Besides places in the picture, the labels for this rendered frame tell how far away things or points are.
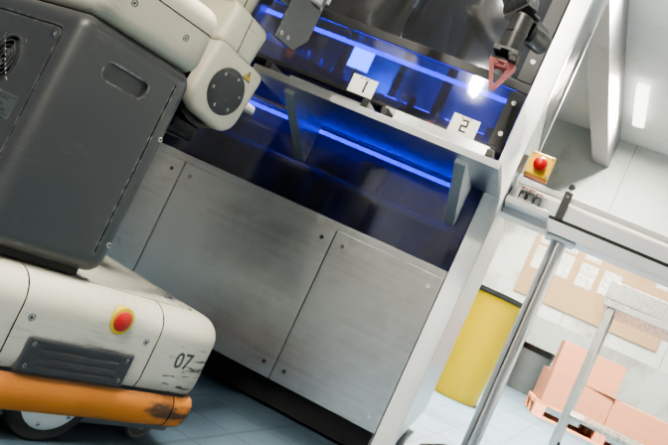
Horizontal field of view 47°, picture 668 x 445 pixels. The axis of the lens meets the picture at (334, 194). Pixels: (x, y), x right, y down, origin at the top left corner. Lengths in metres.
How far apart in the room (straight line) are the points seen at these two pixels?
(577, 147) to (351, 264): 8.09
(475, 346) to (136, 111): 3.91
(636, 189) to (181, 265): 8.16
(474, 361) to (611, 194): 5.39
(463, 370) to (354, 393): 2.78
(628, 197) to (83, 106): 9.12
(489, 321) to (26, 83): 4.05
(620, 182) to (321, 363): 8.09
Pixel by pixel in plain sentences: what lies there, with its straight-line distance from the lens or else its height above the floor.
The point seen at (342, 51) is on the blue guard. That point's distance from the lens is 2.45.
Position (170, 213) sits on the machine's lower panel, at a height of 0.41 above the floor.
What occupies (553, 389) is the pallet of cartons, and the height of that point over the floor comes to 0.26.
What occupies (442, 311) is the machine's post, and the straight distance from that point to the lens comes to 2.25.
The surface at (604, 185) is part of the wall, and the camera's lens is 10.10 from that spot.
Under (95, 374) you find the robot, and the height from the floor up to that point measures 0.14.
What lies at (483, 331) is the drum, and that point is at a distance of 5.01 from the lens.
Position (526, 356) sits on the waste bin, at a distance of 9.15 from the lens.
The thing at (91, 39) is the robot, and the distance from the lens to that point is 1.28.
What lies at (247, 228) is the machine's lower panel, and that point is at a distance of 2.39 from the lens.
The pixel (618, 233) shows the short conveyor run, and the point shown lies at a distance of 2.40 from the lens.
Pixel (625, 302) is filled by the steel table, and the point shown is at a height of 0.97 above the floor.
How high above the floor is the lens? 0.50
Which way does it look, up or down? 4 degrees up
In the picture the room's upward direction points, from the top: 25 degrees clockwise
